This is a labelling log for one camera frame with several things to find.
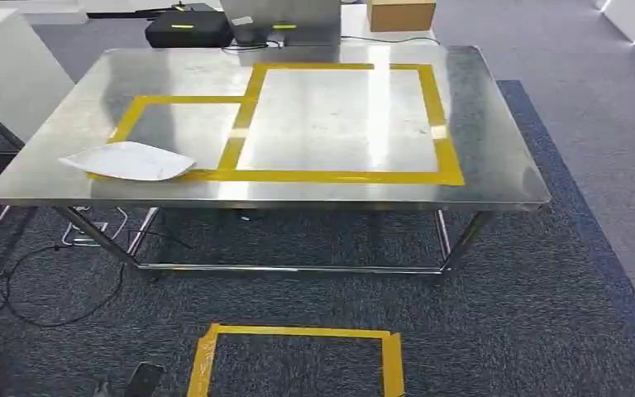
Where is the steel bench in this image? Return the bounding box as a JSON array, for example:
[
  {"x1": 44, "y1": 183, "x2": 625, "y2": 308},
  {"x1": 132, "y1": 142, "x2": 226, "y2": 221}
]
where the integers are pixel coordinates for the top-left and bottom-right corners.
[{"x1": 0, "y1": 45, "x2": 552, "y2": 276}]

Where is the grey metal box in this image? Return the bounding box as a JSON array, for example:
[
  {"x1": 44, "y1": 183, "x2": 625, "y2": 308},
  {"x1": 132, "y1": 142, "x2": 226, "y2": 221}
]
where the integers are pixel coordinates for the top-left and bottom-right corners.
[{"x1": 219, "y1": 0, "x2": 343, "y2": 48}]

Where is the white curled sheet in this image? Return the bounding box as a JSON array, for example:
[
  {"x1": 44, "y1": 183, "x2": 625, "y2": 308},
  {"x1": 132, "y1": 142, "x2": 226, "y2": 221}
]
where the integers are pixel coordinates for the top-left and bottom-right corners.
[{"x1": 57, "y1": 141, "x2": 197, "y2": 183}]

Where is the brown cardboard box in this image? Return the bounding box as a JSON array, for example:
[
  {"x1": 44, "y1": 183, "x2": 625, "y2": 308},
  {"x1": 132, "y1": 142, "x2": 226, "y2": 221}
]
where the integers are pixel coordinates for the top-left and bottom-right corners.
[{"x1": 365, "y1": 0, "x2": 437, "y2": 33}]

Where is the black case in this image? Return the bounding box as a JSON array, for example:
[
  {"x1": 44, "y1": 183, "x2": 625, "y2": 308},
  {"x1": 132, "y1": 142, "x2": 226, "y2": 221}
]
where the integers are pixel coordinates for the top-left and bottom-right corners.
[{"x1": 144, "y1": 9, "x2": 236, "y2": 50}]

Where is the black flat bar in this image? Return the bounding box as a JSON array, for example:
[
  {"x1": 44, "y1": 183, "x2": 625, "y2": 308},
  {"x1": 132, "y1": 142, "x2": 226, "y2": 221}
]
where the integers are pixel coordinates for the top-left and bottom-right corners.
[{"x1": 85, "y1": 2, "x2": 218, "y2": 21}]

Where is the yellow tape double frame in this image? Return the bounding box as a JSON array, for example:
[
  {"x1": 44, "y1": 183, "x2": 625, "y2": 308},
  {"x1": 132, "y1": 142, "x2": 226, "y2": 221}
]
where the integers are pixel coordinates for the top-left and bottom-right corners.
[{"x1": 88, "y1": 61, "x2": 466, "y2": 187}]

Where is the looped black cable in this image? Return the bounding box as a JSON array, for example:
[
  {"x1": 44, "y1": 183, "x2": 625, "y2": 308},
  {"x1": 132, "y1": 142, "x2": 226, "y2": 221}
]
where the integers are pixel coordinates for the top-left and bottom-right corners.
[{"x1": 221, "y1": 40, "x2": 284, "y2": 55}]

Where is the thin black cable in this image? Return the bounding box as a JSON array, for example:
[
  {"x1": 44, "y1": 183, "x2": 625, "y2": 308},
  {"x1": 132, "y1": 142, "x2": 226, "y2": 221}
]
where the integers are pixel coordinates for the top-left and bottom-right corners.
[{"x1": 341, "y1": 35, "x2": 441, "y2": 46}]

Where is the yellow tape floor frame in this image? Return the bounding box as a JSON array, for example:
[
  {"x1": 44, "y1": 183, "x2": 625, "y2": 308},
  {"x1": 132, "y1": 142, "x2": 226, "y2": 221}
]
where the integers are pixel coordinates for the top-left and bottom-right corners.
[{"x1": 186, "y1": 323, "x2": 406, "y2": 397}]

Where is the long black floor cable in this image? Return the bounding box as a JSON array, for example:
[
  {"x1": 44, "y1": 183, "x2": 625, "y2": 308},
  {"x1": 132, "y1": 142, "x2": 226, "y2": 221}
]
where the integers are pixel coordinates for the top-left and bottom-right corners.
[{"x1": 0, "y1": 243, "x2": 128, "y2": 331}]

